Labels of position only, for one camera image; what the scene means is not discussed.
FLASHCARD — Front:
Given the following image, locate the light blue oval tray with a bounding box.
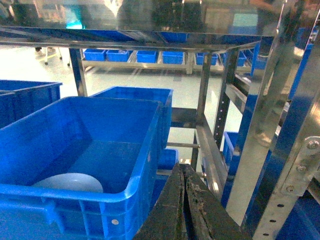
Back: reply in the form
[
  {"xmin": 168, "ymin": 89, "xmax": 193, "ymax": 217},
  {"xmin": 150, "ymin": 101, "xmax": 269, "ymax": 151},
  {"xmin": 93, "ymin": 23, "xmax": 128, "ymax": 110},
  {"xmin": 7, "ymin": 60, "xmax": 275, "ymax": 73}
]
[{"xmin": 32, "ymin": 173, "xmax": 104, "ymax": 193}]

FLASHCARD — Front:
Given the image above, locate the blue crate behind large crate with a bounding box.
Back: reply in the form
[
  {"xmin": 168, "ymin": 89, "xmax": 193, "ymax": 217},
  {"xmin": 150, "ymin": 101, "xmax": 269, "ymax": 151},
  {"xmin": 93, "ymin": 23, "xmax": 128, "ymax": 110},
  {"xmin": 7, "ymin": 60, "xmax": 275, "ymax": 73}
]
[{"xmin": 91, "ymin": 86, "xmax": 173, "ymax": 149}]

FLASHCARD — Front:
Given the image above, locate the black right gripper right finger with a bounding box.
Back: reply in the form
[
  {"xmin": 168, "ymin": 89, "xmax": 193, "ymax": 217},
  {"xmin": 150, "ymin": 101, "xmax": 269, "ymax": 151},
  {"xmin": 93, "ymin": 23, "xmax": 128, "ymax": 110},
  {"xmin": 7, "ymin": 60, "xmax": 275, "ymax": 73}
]
[{"xmin": 183, "ymin": 164, "xmax": 252, "ymax": 240}]

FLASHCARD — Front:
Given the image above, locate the blue crate left shelf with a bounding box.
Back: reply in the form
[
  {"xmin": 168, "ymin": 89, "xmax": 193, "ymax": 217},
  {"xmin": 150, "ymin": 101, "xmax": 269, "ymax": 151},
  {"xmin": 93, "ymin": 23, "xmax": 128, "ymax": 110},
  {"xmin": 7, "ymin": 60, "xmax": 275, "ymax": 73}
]
[{"xmin": 0, "ymin": 80, "xmax": 63, "ymax": 128}]

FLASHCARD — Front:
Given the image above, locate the distant blue bin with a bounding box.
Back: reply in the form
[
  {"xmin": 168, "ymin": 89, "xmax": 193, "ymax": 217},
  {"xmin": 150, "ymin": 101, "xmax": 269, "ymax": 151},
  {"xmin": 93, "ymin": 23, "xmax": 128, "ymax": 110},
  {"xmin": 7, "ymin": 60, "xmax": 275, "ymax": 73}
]
[
  {"xmin": 162, "ymin": 51, "xmax": 184, "ymax": 65},
  {"xmin": 83, "ymin": 48, "xmax": 106, "ymax": 62},
  {"xmin": 106, "ymin": 49, "xmax": 133, "ymax": 62},
  {"xmin": 136, "ymin": 50, "xmax": 158, "ymax": 63}
]

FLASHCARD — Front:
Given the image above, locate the distant steel rack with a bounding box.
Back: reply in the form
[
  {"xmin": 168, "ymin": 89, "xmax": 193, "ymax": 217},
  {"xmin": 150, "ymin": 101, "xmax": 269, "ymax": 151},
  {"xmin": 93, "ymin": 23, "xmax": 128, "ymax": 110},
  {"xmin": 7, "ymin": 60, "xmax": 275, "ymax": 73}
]
[{"xmin": 81, "ymin": 48, "xmax": 251, "ymax": 76}]

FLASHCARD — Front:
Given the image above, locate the large blue crate on shelf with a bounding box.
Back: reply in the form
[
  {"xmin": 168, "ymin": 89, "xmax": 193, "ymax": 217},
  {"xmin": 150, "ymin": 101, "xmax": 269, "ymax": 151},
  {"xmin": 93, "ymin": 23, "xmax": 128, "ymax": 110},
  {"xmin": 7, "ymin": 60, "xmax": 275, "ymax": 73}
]
[{"xmin": 0, "ymin": 97, "xmax": 162, "ymax": 240}]

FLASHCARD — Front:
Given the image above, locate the stainless steel shelf rack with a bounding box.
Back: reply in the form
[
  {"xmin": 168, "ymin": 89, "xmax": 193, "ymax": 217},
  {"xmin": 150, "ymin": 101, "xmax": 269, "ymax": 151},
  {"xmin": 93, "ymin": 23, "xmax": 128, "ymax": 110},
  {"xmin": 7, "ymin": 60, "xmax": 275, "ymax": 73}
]
[{"xmin": 0, "ymin": 0, "xmax": 320, "ymax": 240}]

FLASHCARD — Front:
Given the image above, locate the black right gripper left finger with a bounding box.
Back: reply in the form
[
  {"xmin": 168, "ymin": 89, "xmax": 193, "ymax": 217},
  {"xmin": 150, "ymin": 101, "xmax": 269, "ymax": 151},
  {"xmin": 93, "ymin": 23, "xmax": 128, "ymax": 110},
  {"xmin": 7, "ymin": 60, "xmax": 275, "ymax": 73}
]
[{"xmin": 134, "ymin": 163, "xmax": 185, "ymax": 240}]

